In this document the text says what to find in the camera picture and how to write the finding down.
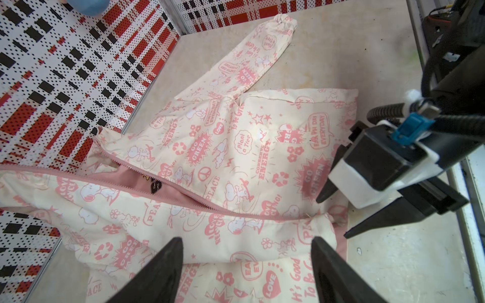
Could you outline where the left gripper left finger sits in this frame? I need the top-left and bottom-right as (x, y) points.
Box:
(108, 237), (183, 303)

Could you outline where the black-haired striped doll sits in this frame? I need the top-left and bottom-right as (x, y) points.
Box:
(59, 0), (110, 17)

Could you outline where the cream pink printed jacket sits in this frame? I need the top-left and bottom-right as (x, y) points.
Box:
(1, 14), (358, 302)

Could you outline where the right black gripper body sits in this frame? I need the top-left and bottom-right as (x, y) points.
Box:
(333, 121), (470, 227)

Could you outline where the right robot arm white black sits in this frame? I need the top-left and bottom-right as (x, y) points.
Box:
(317, 1), (484, 239)

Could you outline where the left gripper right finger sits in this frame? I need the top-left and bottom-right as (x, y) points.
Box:
(311, 237), (385, 303)

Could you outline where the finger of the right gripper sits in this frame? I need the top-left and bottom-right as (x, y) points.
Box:
(344, 197), (428, 239)
(316, 179), (338, 204)

